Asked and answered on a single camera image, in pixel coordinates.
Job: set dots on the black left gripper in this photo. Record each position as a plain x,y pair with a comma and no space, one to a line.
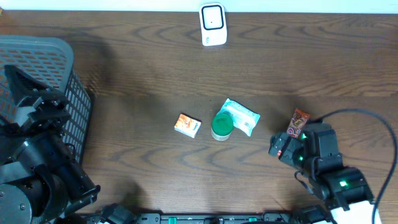
53,111

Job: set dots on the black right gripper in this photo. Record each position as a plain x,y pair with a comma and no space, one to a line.
293,144

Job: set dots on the red chocolate bar wrapper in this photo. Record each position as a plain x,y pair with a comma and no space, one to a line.
297,123

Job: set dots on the green white wipes packet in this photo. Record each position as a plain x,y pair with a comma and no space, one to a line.
243,118

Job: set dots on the green lid jar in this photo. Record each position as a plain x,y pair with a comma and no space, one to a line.
221,127

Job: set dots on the orange small box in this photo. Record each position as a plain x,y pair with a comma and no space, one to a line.
187,125

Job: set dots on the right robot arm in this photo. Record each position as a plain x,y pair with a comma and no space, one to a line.
345,193

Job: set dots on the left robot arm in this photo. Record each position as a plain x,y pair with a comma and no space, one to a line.
41,181

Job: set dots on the white barcode scanner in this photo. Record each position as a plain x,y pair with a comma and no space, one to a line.
213,24

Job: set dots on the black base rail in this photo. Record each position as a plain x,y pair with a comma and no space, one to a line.
116,213

